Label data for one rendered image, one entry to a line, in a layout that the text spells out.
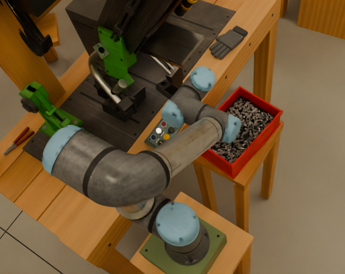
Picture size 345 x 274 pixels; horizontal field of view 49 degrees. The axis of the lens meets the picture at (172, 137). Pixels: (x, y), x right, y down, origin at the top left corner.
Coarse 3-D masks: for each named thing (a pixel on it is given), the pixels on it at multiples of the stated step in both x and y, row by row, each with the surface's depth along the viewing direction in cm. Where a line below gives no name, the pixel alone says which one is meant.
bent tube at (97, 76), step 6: (96, 48) 140; (102, 48) 143; (96, 54) 142; (102, 54) 141; (90, 60) 147; (90, 66) 150; (96, 72) 152; (96, 78) 153; (102, 78) 154; (102, 84) 154; (108, 84) 155; (108, 90) 154; (114, 96) 155; (114, 102) 156
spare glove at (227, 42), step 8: (232, 32) 172; (240, 32) 172; (216, 40) 174; (224, 40) 171; (232, 40) 170; (240, 40) 170; (216, 48) 169; (224, 48) 169; (232, 48) 169; (216, 56) 168; (224, 56) 167
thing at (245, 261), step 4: (248, 248) 138; (248, 252) 143; (244, 256) 139; (248, 256) 149; (244, 260) 145; (248, 260) 155; (240, 264) 146; (244, 264) 151; (248, 264) 162; (236, 268) 158; (240, 268) 153; (244, 268) 157; (248, 268) 169; (236, 272) 167; (240, 272) 161; (244, 272) 164; (248, 272) 178
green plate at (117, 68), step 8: (104, 32) 137; (112, 32) 135; (104, 40) 140; (112, 40) 137; (120, 40) 134; (112, 48) 140; (120, 48) 137; (112, 56) 143; (120, 56) 140; (128, 56) 144; (104, 64) 149; (112, 64) 146; (120, 64) 143; (128, 64) 146; (112, 72) 150; (120, 72) 146
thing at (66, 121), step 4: (28, 84) 146; (24, 88) 145; (20, 92) 145; (56, 108) 152; (48, 112) 150; (52, 112) 151; (60, 112) 155; (48, 116) 152; (56, 116) 152; (60, 116) 155; (64, 116) 156; (52, 120) 154; (56, 120) 154; (60, 120) 153; (64, 120) 153; (68, 120) 154; (56, 124) 154; (60, 124) 153; (64, 124) 153; (60, 128) 155
